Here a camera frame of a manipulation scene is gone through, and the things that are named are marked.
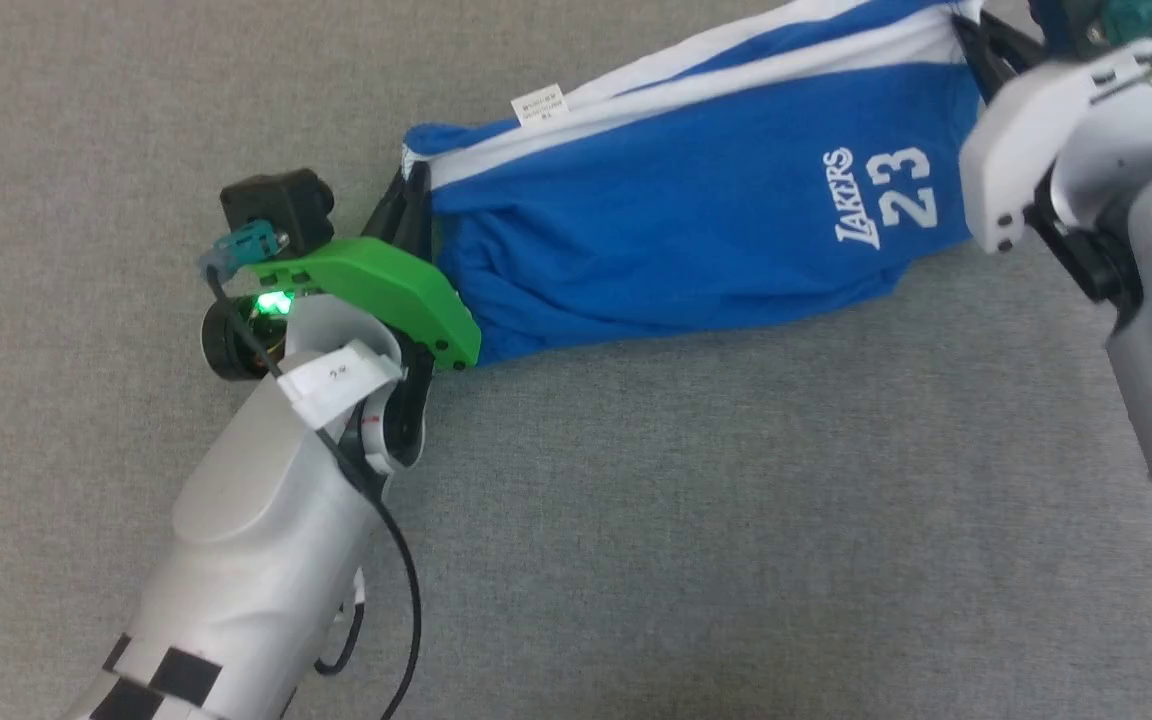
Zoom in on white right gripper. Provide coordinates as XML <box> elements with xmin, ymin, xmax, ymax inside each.
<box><xmin>950</xmin><ymin>10</ymin><xmax>1152</xmax><ymax>254</ymax></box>

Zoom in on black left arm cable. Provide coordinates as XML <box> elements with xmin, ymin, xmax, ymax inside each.
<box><xmin>206</xmin><ymin>265</ymin><xmax>425</xmax><ymax>720</ymax></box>

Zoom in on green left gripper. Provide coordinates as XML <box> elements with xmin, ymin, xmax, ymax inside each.
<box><xmin>200</xmin><ymin>160</ymin><xmax>483</xmax><ymax>382</ymax></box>

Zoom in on blue white basketball shorts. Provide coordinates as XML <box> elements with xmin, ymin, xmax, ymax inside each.
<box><xmin>400</xmin><ymin>0</ymin><xmax>989</xmax><ymax>367</ymax></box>

